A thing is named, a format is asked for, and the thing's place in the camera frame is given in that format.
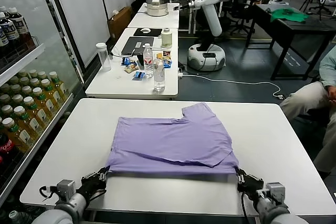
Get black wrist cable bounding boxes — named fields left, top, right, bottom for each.
left=240, top=192, right=254, bottom=224
left=38, top=185, right=58, bottom=202

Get low black office chair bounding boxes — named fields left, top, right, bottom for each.
left=130, top=0, right=148, bottom=13

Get metal steamer pot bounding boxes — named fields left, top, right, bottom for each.
left=145, top=0, right=169, bottom=17

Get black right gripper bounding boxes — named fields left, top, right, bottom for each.
left=236, top=168, right=265, bottom=196

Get purple t-shirt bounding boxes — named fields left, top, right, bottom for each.
left=106, top=102, right=239, bottom=176

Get black mouse pad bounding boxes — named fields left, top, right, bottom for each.
left=133, top=27, right=162, bottom=38

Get dark bottle green cap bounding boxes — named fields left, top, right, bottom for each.
left=8, top=210, right=29, bottom=224

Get short white desk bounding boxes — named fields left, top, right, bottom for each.
left=127, top=2, right=181, bottom=29

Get dark grey laptop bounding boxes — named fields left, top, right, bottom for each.
left=121, top=36, right=155, bottom=56

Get seated person beige trousers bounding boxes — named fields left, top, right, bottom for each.
left=279, top=81, right=336, bottom=176

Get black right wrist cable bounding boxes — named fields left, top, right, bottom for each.
left=240, top=192, right=254, bottom=224

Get black table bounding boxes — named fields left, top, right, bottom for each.
left=251, top=3, right=336, bottom=81

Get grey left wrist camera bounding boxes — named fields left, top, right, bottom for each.
left=55, top=179, right=77, bottom=201

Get brown cardboard box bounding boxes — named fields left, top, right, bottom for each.
left=107, top=6, right=132, bottom=41

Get long white desk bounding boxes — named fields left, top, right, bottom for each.
left=85, top=26, right=180, bottom=101

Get dark tea bottle white label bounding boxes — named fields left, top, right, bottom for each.
left=0, top=11, right=21, bottom=55
left=0, top=5, right=9, bottom=51
left=6, top=7, right=35, bottom=49

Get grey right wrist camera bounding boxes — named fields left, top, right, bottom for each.
left=265, top=182, right=286, bottom=204

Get white floor cable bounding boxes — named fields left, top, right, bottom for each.
left=182, top=73, right=284, bottom=99

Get person right forearm green sleeve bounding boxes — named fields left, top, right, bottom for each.
left=319, top=50, right=336, bottom=88

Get person right hand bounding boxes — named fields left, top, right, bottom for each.
left=326, top=84, right=336, bottom=102

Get water bottle red label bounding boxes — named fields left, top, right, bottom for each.
left=142, top=43, right=154, bottom=78

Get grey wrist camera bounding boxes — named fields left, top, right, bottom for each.
left=55, top=179, right=77, bottom=201
left=265, top=182, right=286, bottom=204

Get white humanoid robot body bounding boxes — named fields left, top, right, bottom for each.
left=187, top=0, right=229, bottom=72

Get green cloth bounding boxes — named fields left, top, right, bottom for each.
left=270, top=7, right=310, bottom=23

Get clear tumbler white lid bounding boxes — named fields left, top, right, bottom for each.
left=95, top=42, right=112, bottom=72

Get cola bottle red label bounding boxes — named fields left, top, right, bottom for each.
left=0, top=131, right=19, bottom=174

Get clear unlabelled water bottle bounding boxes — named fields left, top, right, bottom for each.
left=152, top=58, right=166, bottom=92

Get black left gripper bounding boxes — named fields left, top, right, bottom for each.
left=79, top=168, right=110, bottom=199

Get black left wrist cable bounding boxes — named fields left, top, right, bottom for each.
left=38, top=185, right=58, bottom=202

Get glass door drinks cooler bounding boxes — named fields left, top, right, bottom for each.
left=0, top=0, right=87, bottom=224

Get pale green jar white lid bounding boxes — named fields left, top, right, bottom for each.
left=160, top=28, right=173, bottom=49

